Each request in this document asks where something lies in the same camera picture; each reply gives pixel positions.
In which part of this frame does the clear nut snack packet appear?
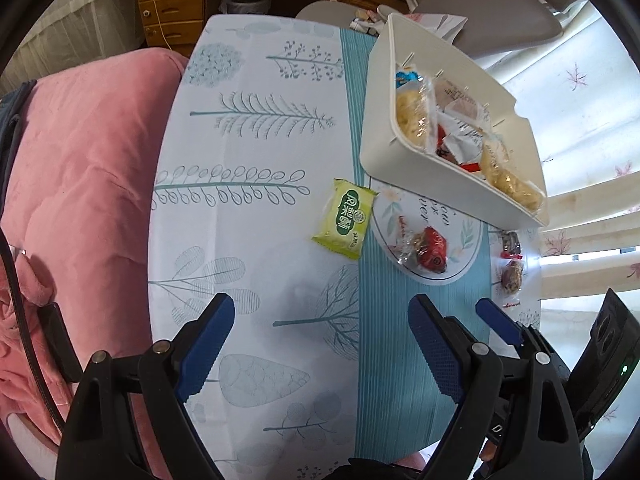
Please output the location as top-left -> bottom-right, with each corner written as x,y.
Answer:
500,252 -> 524,295

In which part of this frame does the beige wafer pack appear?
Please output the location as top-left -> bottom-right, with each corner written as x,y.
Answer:
480,133 -> 546,214

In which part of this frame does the red white striped snack packet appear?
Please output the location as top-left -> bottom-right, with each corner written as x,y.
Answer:
436,124 -> 484,172

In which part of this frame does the clear rice cracker packet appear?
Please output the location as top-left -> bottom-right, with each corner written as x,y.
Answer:
396,80 -> 435,151

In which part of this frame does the white plastic storage bin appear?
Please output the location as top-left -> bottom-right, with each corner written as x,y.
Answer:
360,13 -> 549,230

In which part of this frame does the dark chocolate biscuit packet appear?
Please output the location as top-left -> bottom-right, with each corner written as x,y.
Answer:
500,231 -> 522,256

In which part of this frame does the large cracker pack blue wrapper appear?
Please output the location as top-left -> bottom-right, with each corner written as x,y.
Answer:
434,75 -> 491,131

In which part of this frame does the blue small candy packet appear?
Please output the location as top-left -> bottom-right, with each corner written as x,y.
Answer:
395,67 -> 423,90

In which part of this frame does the red wrapped candy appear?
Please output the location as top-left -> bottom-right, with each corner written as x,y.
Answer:
398,226 -> 448,273

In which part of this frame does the green snack packet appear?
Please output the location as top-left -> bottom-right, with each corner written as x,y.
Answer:
311,179 -> 378,260

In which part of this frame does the white floral curtain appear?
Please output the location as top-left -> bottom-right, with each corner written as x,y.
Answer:
429,0 -> 640,476

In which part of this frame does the pink quilted blanket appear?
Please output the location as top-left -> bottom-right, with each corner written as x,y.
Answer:
0,48 -> 190,480

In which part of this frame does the grey office chair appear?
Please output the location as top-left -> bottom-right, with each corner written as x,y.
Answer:
294,0 -> 576,59

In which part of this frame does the white lace covered furniture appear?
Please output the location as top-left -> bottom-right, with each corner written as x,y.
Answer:
1,0 -> 144,94

